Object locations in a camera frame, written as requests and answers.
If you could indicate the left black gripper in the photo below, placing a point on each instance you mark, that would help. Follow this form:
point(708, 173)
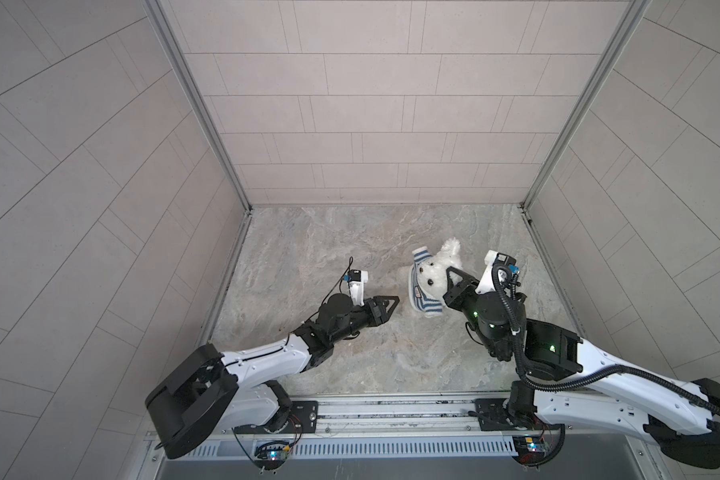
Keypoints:
point(377, 318)

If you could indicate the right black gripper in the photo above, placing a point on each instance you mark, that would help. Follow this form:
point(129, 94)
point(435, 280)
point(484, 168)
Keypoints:
point(461, 290)

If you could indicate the white teddy bear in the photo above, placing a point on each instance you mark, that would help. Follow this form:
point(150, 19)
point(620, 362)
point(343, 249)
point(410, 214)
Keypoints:
point(432, 271)

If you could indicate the blue white striped sweater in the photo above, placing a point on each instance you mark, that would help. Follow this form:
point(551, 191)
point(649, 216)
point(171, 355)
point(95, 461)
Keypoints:
point(419, 301)

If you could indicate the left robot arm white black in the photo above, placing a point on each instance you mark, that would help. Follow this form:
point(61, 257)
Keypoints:
point(212, 389)

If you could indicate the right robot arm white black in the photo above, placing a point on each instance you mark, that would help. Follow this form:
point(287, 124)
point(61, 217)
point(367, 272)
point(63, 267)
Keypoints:
point(563, 379)

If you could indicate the right green circuit board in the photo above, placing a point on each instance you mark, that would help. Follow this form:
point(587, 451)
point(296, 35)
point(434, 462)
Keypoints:
point(530, 449)

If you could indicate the green circuit board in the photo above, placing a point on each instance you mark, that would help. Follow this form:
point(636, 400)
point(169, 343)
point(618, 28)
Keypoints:
point(530, 449)
point(270, 456)

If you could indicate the left green circuit board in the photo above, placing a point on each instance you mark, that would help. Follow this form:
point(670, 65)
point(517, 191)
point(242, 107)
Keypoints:
point(270, 456)

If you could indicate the right corner aluminium profile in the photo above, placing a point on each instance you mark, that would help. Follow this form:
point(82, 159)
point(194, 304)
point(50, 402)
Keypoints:
point(633, 14)

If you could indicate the corner aluminium profile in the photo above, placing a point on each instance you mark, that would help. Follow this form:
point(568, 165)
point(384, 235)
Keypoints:
point(157, 16)
point(633, 14)

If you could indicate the left corner aluminium profile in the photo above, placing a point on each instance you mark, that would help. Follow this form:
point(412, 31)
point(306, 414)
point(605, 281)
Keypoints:
point(157, 16)

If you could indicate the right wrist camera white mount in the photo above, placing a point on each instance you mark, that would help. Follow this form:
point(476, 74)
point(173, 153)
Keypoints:
point(501, 269)

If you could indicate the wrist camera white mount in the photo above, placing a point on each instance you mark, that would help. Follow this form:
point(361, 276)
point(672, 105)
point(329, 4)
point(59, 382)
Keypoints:
point(356, 281)
point(501, 269)

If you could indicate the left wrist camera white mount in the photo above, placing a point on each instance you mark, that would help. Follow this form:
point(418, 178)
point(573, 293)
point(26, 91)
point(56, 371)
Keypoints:
point(356, 281)

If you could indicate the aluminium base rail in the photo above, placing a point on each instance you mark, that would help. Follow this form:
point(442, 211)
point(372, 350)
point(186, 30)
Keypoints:
point(437, 414)

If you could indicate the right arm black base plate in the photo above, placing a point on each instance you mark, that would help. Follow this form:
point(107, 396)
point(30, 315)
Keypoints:
point(502, 414)

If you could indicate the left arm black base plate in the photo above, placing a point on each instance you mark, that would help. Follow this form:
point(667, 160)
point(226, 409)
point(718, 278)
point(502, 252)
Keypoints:
point(299, 417)

